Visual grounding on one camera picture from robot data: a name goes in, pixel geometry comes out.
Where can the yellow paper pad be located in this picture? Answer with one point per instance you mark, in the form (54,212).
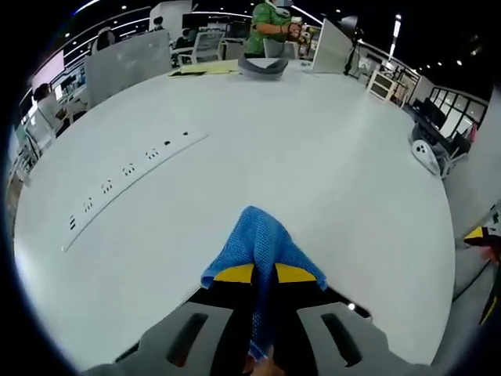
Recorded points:
(203,70)

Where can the person's left hand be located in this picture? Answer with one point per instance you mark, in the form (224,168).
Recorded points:
(266,368)

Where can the pale wall screen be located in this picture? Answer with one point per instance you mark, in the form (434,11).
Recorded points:
(49,70)

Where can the white partition panel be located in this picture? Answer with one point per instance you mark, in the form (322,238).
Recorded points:
(330,49)

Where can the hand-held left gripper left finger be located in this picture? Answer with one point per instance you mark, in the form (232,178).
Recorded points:
(156,344)

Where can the grey desk partition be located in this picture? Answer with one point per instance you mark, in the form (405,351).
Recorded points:
(125,66)

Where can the grey curved headband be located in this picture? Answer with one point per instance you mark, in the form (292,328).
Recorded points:
(260,72)

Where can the black light stand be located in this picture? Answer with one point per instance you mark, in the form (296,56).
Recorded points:
(352,43)

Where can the white recessed socket strip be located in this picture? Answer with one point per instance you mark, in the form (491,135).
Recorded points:
(129,184)

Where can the straight ceiling light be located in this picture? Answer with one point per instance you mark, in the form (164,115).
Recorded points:
(395,35)

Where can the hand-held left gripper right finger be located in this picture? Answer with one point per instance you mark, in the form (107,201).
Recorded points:
(352,344)

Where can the blue cleaning cloth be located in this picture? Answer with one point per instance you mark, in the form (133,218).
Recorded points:
(262,243)

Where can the white cabinet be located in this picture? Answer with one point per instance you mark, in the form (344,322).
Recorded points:
(380,85)

